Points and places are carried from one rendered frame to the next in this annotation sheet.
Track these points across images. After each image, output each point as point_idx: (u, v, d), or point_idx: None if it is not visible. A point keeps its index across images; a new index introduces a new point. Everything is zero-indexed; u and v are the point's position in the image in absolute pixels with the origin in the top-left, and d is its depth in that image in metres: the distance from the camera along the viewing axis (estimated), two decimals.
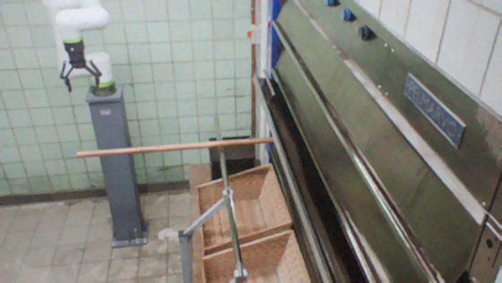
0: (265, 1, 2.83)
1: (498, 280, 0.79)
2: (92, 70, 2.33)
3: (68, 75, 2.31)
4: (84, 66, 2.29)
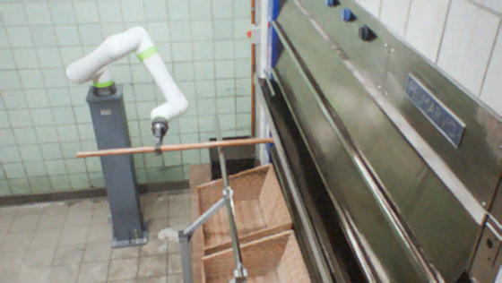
0: (265, 1, 2.83)
1: (498, 280, 0.79)
2: (160, 135, 2.42)
3: None
4: None
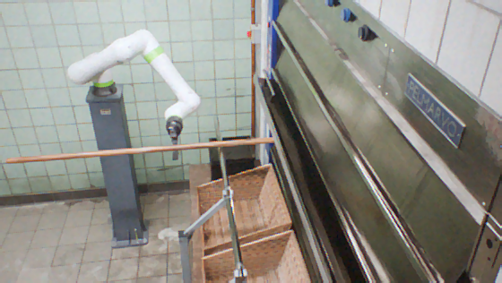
0: (265, 1, 2.83)
1: (498, 280, 0.79)
2: None
3: None
4: None
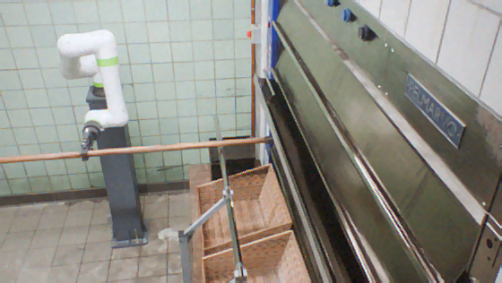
0: (265, 1, 2.83)
1: (498, 280, 0.79)
2: (88, 140, 2.38)
3: None
4: None
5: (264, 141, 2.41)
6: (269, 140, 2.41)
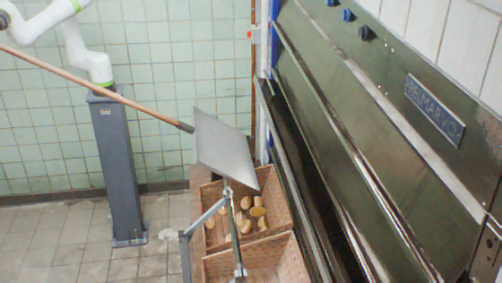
0: (265, 1, 2.83)
1: (498, 280, 0.79)
2: None
3: None
4: None
5: (177, 124, 2.29)
6: (183, 126, 2.30)
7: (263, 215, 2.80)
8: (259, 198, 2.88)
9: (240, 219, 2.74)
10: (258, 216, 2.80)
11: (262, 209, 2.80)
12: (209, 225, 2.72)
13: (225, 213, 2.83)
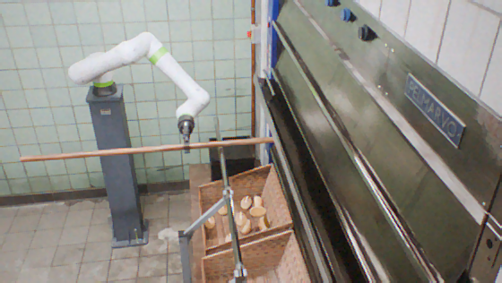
0: (265, 1, 2.83)
1: (498, 280, 0.79)
2: None
3: None
4: (184, 131, 2.47)
5: None
6: None
7: (263, 215, 2.80)
8: (259, 198, 2.88)
9: (240, 219, 2.74)
10: (258, 216, 2.80)
11: (262, 209, 2.80)
12: (209, 225, 2.72)
13: (225, 213, 2.83)
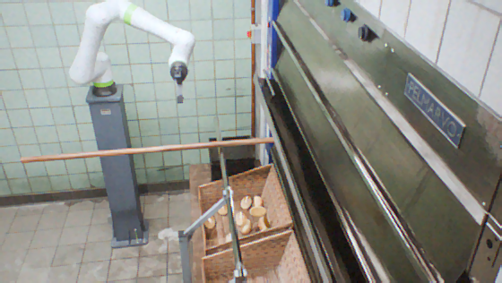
0: (265, 1, 2.83)
1: (498, 280, 0.79)
2: (179, 70, 2.33)
3: (177, 92, 2.37)
4: None
5: None
6: None
7: (263, 215, 2.80)
8: (259, 198, 2.88)
9: (240, 219, 2.74)
10: (258, 216, 2.80)
11: (262, 209, 2.80)
12: (209, 225, 2.72)
13: (225, 213, 2.83)
